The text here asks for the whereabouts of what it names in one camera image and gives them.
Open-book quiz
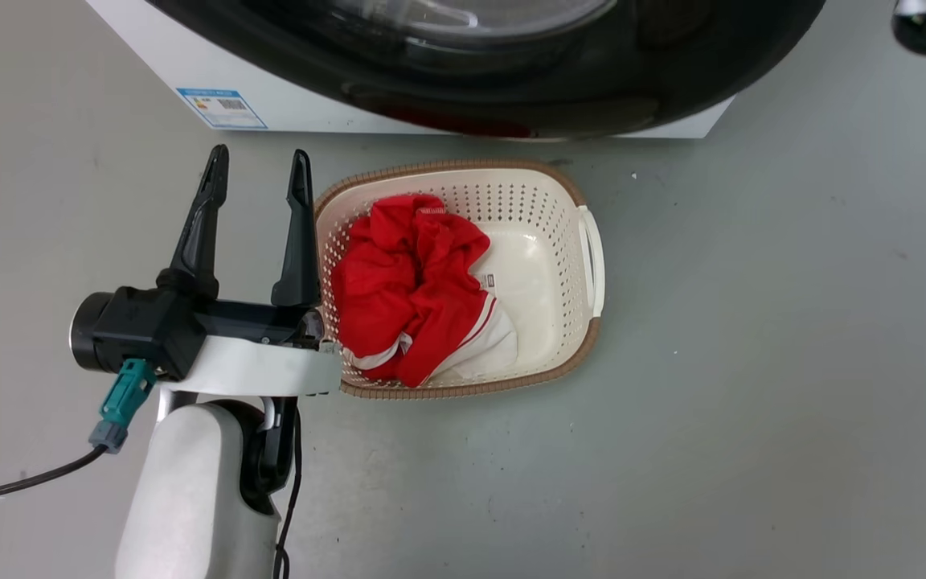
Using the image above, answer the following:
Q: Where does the blue energy label sticker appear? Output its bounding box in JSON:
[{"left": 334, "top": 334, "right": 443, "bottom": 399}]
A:
[{"left": 176, "top": 88, "right": 268, "bottom": 130}]

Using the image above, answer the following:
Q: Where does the white washing machine body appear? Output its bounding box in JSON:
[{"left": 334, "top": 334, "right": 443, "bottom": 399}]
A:
[{"left": 85, "top": 0, "right": 735, "bottom": 140}]

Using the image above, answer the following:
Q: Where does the teal plug with black cable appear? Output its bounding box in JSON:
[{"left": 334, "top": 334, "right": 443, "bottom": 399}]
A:
[{"left": 0, "top": 359, "right": 158, "bottom": 507}]

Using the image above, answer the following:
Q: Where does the red and white garment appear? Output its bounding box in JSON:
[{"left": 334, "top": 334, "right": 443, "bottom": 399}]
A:
[{"left": 330, "top": 194, "right": 519, "bottom": 388}]

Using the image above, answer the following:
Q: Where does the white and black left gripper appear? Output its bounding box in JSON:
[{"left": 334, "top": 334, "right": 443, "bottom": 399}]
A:
[{"left": 156, "top": 145, "right": 343, "bottom": 399}]

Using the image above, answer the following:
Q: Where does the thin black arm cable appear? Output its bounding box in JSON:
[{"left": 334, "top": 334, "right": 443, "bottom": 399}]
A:
[{"left": 272, "top": 400, "right": 304, "bottom": 579}]

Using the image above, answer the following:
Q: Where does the cream laundry basket brown rim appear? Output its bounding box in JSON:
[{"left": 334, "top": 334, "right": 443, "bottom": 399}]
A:
[{"left": 314, "top": 159, "right": 606, "bottom": 400}]

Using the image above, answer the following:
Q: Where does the white front-load washing machine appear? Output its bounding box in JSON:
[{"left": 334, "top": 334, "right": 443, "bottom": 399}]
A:
[{"left": 145, "top": 0, "right": 827, "bottom": 139}]

